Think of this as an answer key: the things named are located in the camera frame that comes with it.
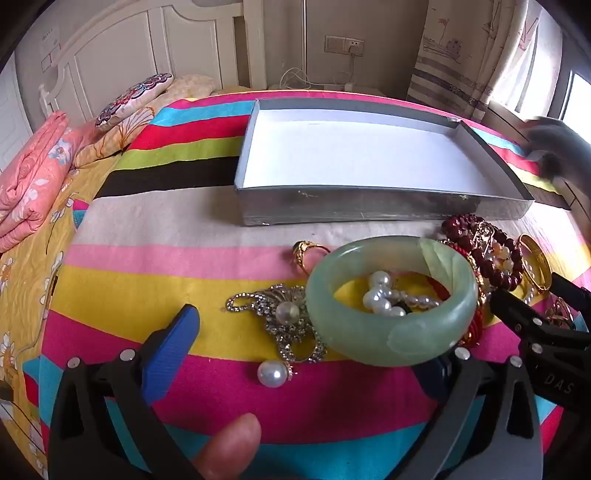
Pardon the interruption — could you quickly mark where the dark red bead bracelet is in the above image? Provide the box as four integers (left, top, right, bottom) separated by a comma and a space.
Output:
441, 215, 525, 291

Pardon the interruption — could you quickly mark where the embroidered pillow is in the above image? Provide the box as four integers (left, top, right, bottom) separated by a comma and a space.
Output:
74, 72, 176, 169

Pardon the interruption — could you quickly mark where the grey cardboard box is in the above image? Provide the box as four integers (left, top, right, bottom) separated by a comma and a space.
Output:
234, 98, 535, 228

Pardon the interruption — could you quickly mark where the striped colourful blanket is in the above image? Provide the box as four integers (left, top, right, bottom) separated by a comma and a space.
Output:
22, 90, 591, 480

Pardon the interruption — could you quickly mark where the printed striped curtain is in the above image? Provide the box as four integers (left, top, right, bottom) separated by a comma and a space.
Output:
406, 0, 543, 123

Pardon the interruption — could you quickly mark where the red string bracelet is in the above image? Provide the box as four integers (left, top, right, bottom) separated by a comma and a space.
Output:
427, 237, 488, 348

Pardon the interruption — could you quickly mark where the large gold ring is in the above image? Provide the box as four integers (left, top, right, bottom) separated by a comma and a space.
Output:
291, 240, 332, 278

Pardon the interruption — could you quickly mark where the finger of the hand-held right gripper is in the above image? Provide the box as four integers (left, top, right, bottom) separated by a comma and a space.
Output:
489, 288, 555, 344
549, 273, 591, 330

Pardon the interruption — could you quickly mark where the green jade bangle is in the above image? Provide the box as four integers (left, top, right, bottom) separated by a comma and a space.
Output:
305, 237, 479, 368

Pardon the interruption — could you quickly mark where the pale yellow pillow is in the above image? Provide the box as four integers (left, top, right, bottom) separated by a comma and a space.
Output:
159, 75, 220, 100

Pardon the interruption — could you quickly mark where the multicolour stone bead bracelet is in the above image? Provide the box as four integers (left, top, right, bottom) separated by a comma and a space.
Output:
489, 240, 543, 305

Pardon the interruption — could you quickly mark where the dark grey cloth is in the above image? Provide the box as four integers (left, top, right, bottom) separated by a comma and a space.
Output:
524, 116, 591, 178

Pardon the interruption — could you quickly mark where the yellow floral bed sheet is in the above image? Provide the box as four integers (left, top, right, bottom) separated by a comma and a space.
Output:
0, 152, 116, 480

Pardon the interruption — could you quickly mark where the gold bangle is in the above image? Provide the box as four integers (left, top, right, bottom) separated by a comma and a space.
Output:
517, 234, 553, 292

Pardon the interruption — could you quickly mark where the person's left hand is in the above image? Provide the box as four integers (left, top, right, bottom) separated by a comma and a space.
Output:
191, 412, 262, 480

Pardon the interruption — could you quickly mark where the gold brooch pin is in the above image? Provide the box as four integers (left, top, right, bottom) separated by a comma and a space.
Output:
466, 220, 502, 252

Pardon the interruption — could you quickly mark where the pink floral quilt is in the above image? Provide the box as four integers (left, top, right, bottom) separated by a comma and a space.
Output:
0, 111, 86, 252

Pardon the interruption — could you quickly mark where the rhinestone brooch with pearl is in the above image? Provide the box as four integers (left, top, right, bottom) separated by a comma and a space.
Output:
225, 285, 328, 364

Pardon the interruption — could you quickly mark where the white pearl necklace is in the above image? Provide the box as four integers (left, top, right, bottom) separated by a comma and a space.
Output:
361, 271, 444, 318

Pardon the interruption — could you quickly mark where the small gold ring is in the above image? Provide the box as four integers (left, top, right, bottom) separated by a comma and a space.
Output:
545, 298, 578, 329

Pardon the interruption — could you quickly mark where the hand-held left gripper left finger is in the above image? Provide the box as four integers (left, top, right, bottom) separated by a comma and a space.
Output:
48, 304, 204, 480

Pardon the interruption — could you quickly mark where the beige wall socket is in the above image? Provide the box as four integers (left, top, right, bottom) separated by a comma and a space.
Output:
324, 34, 365, 57

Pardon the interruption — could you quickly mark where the white headboard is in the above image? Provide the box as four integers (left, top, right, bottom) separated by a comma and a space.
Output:
39, 0, 245, 125

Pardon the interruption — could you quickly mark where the single pearl pendant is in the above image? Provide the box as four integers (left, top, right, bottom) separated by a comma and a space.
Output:
257, 359, 296, 388

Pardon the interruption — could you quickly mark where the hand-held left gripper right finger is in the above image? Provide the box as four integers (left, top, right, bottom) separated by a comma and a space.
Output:
397, 346, 546, 480

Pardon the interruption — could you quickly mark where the white lamp pole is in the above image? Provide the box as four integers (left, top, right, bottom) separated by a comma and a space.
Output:
300, 0, 309, 88

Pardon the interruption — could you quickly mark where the white cable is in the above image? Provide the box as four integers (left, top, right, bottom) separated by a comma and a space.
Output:
279, 44, 358, 90

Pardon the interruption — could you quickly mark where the window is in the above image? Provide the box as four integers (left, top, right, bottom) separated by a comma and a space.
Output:
531, 28, 591, 139

